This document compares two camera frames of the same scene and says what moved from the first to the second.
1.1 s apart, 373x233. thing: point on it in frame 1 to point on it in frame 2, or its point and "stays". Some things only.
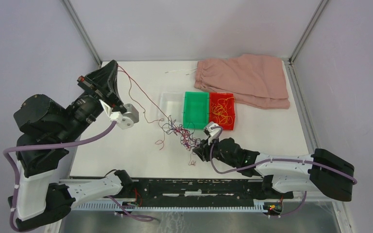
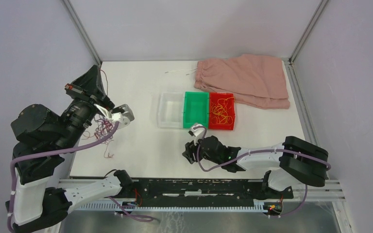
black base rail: (201, 192) stays
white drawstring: (193, 69) stays
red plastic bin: (221, 110) stays
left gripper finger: (106, 77) to (91, 82)
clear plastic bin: (171, 108) stays
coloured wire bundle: (186, 139) to (103, 129)
